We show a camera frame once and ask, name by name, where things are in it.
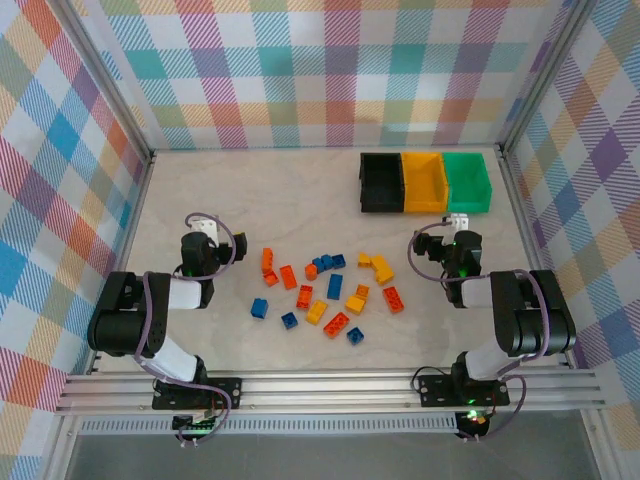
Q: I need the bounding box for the aluminium side rail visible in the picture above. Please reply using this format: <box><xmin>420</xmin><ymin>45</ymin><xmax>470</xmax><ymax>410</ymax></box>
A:
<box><xmin>84</xmin><ymin>149</ymin><xmax>159</xmax><ymax>376</ymax></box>
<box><xmin>497</xmin><ymin>144</ymin><xmax>577</xmax><ymax>371</ymax></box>

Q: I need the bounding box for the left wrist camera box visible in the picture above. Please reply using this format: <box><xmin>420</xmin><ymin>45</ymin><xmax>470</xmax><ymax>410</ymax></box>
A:
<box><xmin>192</xmin><ymin>215</ymin><xmax>222</xmax><ymax>246</ymax></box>

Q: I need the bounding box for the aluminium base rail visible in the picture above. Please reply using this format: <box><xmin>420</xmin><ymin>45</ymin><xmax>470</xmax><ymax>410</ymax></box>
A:
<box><xmin>54</xmin><ymin>368</ymin><xmax>607</xmax><ymax>416</ymax></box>

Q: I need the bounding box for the black plastic bin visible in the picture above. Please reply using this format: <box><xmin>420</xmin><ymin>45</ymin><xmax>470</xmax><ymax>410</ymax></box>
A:
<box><xmin>359</xmin><ymin>152</ymin><xmax>405</xmax><ymax>215</ymax></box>

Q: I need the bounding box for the controller board with green light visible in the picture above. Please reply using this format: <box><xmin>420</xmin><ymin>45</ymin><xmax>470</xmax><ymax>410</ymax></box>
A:
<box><xmin>457</xmin><ymin>408</ymin><xmax>491</xmax><ymax>441</ymax></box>
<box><xmin>172</xmin><ymin>409</ymin><xmax>221</xmax><ymax>446</ymax></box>

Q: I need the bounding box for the aluminium frame post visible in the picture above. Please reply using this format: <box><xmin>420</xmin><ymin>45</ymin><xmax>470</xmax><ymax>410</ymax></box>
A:
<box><xmin>53</xmin><ymin>0</ymin><xmax>157</xmax><ymax>164</ymax></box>
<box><xmin>498</xmin><ymin>0</ymin><xmax>600</xmax><ymax>151</ymax></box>

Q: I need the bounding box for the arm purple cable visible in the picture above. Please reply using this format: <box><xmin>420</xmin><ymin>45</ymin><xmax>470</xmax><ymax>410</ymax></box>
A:
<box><xmin>133</xmin><ymin>213</ymin><xmax>237</xmax><ymax>442</ymax></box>
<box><xmin>407</xmin><ymin>221</ymin><xmax>554</xmax><ymax>442</ymax></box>

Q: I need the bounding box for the yellow plastic bin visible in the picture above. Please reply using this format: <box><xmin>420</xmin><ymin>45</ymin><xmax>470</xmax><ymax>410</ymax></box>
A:
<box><xmin>401</xmin><ymin>152</ymin><xmax>449</xmax><ymax>214</ymax></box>

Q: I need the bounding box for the slotted grey cable duct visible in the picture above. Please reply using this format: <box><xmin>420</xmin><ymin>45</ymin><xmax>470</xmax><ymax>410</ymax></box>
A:
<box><xmin>79</xmin><ymin>418</ymin><xmax>460</xmax><ymax>437</ymax></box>

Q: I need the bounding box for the green plastic bin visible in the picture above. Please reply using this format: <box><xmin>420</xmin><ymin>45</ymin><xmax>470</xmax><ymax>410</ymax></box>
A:
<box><xmin>442</xmin><ymin>152</ymin><xmax>494</xmax><ymax>214</ymax></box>

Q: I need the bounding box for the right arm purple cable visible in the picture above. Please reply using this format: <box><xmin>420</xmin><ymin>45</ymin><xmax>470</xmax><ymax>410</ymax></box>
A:
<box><xmin>407</xmin><ymin>221</ymin><xmax>554</xmax><ymax>442</ymax></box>

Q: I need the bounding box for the long yellow lego brick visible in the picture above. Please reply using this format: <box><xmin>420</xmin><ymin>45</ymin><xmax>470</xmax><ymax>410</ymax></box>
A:
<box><xmin>369</xmin><ymin>254</ymin><xmax>397</xmax><ymax>287</ymax></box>
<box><xmin>305</xmin><ymin>299</ymin><xmax>329</xmax><ymax>326</ymax></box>

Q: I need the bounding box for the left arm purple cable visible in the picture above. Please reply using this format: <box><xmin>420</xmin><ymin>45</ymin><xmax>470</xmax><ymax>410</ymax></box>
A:
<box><xmin>133</xmin><ymin>213</ymin><xmax>237</xmax><ymax>442</ymax></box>

